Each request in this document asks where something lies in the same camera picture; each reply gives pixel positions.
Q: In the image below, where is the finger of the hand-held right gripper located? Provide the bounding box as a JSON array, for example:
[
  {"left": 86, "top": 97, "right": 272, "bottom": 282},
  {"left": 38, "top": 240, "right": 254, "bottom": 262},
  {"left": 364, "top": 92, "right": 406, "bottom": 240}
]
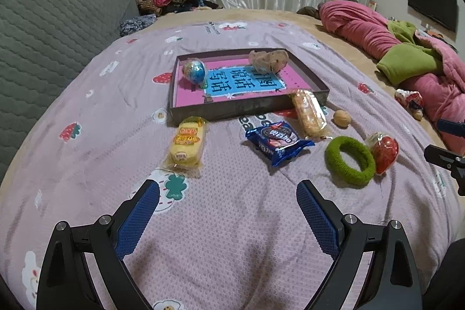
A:
[
  {"left": 424, "top": 145, "right": 465, "bottom": 196},
  {"left": 437, "top": 119, "right": 465, "bottom": 136}
]

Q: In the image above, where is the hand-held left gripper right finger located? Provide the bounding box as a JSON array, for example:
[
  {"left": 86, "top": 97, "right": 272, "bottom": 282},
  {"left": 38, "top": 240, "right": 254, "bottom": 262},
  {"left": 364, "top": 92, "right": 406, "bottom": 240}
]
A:
[{"left": 296, "top": 179, "right": 424, "bottom": 310}]

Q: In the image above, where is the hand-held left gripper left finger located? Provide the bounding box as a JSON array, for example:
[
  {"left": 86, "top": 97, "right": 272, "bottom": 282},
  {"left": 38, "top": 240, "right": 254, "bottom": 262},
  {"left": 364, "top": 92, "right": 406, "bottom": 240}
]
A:
[{"left": 36, "top": 178, "right": 160, "bottom": 310}]

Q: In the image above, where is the red strawberry toy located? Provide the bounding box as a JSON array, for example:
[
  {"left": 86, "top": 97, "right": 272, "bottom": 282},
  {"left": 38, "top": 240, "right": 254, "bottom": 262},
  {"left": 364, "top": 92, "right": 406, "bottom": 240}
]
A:
[{"left": 367, "top": 133, "right": 399, "bottom": 175}]

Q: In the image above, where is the green hair scrunchie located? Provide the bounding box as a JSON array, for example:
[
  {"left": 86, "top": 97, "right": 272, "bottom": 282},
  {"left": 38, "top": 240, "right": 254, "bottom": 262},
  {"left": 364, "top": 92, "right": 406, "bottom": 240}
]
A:
[{"left": 324, "top": 136, "right": 376, "bottom": 186}]

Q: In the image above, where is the yellow cake packet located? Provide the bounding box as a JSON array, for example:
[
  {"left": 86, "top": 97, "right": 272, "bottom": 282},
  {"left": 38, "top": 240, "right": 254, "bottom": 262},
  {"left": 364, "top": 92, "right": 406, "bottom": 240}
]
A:
[{"left": 162, "top": 116, "right": 210, "bottom": 176}]

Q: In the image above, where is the blue cookie packet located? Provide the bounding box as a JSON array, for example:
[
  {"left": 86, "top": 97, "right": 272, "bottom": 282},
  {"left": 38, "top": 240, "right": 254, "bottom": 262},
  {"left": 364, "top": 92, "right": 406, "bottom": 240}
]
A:
[{"left": 246, "top": 121, "right": 315, "bottom": 168}]

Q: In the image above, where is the dark cardboard box tray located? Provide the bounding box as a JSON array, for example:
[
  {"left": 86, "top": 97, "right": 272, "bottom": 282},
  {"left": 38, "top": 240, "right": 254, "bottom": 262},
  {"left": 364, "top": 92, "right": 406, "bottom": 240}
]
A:
[{"left": 168, "top": 48, "right": 330, "bottom": 127}]

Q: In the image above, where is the red and white plush toy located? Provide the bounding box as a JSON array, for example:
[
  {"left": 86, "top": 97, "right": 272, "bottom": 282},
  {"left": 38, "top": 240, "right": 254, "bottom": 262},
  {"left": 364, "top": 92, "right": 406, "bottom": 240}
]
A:
[{"left": 395, "top": 88, "right": 425, "bottom": 120}]

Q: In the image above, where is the pink strawberry printed blanket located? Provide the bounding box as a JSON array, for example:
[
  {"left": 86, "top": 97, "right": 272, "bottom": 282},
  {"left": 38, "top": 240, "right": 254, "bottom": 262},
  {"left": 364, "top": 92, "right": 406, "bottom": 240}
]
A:
[{"left": 0, "top": 19, "right": 458, "bottom": 310}]

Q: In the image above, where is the green fleece blanket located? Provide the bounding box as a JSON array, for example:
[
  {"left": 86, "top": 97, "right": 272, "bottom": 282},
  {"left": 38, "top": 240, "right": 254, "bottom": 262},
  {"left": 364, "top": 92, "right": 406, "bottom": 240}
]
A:
[{"left": 376, "top": 19, "right": 444, "bottom": 85}]

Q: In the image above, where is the walnut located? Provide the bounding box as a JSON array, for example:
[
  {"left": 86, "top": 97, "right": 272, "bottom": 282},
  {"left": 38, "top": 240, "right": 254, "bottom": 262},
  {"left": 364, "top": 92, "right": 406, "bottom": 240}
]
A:
[{"left": 333, "top": 109, "right": 352, "bottom": 128}]

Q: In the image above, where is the clear wrapped cake packet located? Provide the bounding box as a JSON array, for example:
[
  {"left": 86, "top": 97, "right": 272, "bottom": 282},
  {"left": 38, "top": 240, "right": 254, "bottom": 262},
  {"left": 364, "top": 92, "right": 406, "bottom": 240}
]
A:
[{"left": 291, "top": 89, "right": 333, "bottom": 141}]

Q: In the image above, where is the black flat television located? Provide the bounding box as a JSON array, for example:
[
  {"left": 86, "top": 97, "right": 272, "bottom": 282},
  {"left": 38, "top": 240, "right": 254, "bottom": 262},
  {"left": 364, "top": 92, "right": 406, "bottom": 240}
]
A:
[{"left": 407, "top": 0, "right": 458, "bottom": 33}]

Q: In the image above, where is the pink quilt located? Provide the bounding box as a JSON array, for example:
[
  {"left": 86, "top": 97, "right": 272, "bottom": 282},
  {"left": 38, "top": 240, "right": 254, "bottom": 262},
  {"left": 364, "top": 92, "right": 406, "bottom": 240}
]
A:
[{"left": 318, "top": 0, "right": 465, "bottom": 151}]

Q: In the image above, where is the pink and blue book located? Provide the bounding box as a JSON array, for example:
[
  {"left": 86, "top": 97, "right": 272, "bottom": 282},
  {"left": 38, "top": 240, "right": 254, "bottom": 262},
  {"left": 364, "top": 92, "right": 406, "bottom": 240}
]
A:
[{"left": 175, "top": 54, "right": 316, "bottom": 107}]

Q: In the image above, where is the blue foil egg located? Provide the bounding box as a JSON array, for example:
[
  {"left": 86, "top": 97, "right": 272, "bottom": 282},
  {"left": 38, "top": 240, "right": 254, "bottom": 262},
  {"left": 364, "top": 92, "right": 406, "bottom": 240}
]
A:
[{"left": 183, "top": 58, "right": 206, "bottom": 83}]

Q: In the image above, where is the beige plush toy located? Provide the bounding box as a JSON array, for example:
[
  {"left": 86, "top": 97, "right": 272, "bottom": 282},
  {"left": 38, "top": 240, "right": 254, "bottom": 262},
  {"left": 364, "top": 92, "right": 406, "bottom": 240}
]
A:
[{"left": 249, "top": 49, "right": 289, "bottom": 73}]

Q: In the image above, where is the grey brown cloth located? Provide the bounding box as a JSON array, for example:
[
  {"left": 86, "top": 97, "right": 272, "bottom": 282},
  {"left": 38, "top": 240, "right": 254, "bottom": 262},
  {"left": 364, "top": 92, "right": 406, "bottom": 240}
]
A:
[{"left": 297, "top": 6, "right": 322, "bottom": 19}]

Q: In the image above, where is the blue patterned cloth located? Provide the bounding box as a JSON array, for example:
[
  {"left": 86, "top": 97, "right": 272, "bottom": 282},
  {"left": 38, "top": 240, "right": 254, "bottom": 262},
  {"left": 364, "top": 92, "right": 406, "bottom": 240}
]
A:
[{"left": 120, "top": 14, "right": 158, "bottom": 37}]

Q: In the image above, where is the grey quilted headboard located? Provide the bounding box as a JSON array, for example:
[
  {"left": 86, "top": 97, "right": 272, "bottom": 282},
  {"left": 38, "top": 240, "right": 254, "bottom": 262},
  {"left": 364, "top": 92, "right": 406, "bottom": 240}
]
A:
[{"left": 0, "top": 0, "right": 140, "bottom": 165}]

